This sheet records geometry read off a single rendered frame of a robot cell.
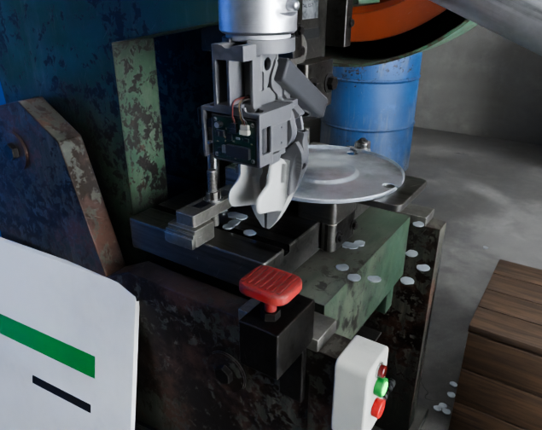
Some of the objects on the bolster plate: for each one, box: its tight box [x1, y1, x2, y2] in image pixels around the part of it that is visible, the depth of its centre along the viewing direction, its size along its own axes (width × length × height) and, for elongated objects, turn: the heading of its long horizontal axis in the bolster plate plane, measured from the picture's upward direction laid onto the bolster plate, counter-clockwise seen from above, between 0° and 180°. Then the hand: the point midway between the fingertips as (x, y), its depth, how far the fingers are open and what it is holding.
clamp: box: [165, 168, 233, 250], centre depth 86 cm, size 6×17×10 cm, turn 147°
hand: (270, 215), depth 59 cm, fingers closed
